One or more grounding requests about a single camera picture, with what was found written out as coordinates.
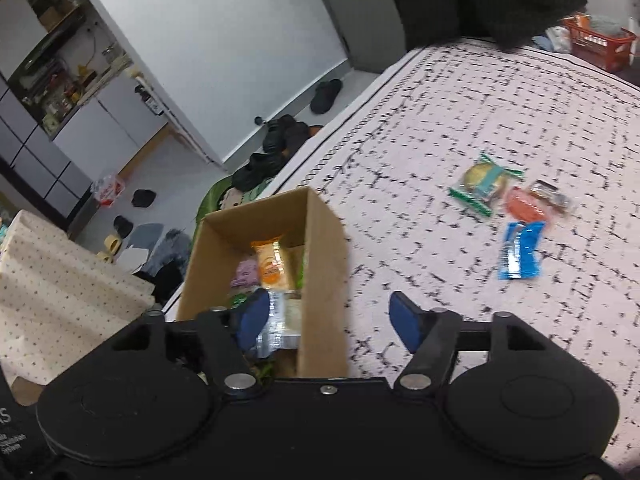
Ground purple snack packet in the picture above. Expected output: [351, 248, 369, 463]
[230, 260, 258, 288]

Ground dark grey cabinet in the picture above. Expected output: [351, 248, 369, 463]
[0, 80, 96, 226]

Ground pink plastic bag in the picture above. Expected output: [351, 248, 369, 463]
[90, 174, 126, 207]

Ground blue and white clutter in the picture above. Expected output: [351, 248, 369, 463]
[532, 25, 573, 53]

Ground white door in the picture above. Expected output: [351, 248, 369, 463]
[70, 0, 351, 171]

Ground white paper sheet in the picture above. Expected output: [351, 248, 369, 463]
[117, 247, 151, 273]

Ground white kitchen cabinet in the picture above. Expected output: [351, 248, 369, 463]
[52, 75, 168, 183]

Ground denim cloth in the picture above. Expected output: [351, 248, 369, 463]
[150, 230, 193, 281]

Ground green patterned mat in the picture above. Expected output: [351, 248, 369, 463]
[194, 180, 281, 226]

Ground black clog shoes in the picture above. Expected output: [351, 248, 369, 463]
[231, 152, 286, 192]
[262, 114, 311, 156]

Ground black clothing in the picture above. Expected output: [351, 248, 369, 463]
[382, 0, 588, 51]

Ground black-patterned white blanket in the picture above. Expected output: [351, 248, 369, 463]
[162, 37, 640, 471]

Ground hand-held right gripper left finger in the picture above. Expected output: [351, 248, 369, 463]
[111, 290, 271, 401]

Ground clear wrapper with dark snack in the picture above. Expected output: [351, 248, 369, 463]
[529, 180, 576, 216]

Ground dotted cream cloth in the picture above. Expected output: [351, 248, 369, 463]
[0, 210, 156, 391]

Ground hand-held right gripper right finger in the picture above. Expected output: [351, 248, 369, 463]
[389, 291, 551, 397]

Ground black slippers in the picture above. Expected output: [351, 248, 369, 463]
[310, 79, 344, 114]

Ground cluttered kitchen counter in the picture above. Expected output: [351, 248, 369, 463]
[0, 0, 136, 136]

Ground brown cardboard box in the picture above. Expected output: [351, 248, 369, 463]
[176, 186, 351, 381]

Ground white packet with black label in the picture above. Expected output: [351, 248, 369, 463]
[252, 290, 301, 358]

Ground green-edged cookie packet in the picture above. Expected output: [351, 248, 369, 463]
[448, 154, 525, 219]

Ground salmon orange snack packet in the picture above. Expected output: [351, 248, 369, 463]
[502, 186, 551, 224]

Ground orange plastic basket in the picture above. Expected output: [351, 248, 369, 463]
[562, 12, 638, 73]

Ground blue-grey cloth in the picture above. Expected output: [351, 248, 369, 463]
[125, 223, 165, 251]

